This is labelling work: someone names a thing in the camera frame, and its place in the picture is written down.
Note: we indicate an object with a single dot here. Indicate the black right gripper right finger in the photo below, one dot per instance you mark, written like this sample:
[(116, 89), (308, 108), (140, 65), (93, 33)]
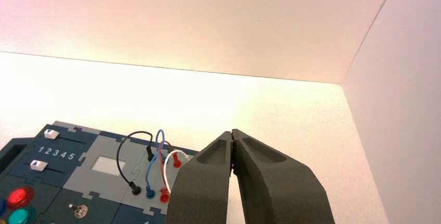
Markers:
[(275, 191)]

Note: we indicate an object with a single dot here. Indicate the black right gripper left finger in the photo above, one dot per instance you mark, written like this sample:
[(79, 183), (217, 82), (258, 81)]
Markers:
[(201, 188)]

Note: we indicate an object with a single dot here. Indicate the white slider knob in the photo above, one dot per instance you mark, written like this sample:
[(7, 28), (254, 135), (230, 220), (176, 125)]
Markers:
[(51, 134), (38, 165)]

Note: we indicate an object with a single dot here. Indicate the blue grey control box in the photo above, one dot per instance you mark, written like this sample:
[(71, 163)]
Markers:
[(100, 184)]

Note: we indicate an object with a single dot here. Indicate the red round push button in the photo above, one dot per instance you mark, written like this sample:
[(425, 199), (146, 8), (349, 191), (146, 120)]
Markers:
[(19, 197)]

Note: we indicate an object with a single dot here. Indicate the green round push button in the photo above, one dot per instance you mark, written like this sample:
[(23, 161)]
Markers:
[(20, 217)]

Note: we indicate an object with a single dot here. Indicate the blue round push button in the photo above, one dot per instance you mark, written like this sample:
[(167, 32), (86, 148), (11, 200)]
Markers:
[(2, 207)]

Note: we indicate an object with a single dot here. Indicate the metal toggle switch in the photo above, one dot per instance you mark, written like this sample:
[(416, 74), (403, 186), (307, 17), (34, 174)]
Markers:
[(80, 211)]

